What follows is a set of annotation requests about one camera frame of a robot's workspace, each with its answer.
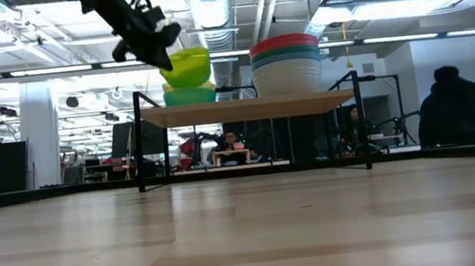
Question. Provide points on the red plastic bowl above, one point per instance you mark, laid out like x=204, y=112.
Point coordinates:
x=283, y=41

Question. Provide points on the small wooden table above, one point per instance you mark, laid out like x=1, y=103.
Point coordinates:
x=231, y=152

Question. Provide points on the white plastic bowl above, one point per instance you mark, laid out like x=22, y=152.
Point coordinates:
x=287, y=79

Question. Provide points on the red and black robot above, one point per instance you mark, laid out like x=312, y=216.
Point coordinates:
x=187, y=148

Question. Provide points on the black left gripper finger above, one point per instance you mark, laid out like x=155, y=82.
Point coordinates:
x=157, y=56
x=120, y=51

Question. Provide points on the round silver ventilation duct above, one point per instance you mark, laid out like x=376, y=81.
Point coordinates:
x=210, y=0

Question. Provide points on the wooden shelf with black legs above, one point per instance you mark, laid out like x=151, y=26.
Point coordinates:
x=244, y=109

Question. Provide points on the ceiling light strip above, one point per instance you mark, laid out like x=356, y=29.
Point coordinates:
x=403, y=37
x=53, y=70

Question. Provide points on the lime green plastic bowl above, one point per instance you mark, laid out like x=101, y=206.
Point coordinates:
x=189, y=71

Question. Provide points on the blue plastic bowl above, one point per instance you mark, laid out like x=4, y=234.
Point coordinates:
x=285, y=58

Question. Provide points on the dark green plastic bowl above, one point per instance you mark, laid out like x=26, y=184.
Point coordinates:
x=284, y=52

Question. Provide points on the person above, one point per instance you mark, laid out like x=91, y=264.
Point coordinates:
x=464, y=114
x=230, y=139
x=355, y=130

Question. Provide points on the cyan plastic bowl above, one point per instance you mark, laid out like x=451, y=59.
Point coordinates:
x=190, y=97

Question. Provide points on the black tripod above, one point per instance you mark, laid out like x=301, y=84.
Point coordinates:
x=397, y=121

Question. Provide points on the white pillar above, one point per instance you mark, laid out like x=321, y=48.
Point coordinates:
x=40, y=139

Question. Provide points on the black monitor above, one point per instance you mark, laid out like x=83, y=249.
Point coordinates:
x=152, y=139

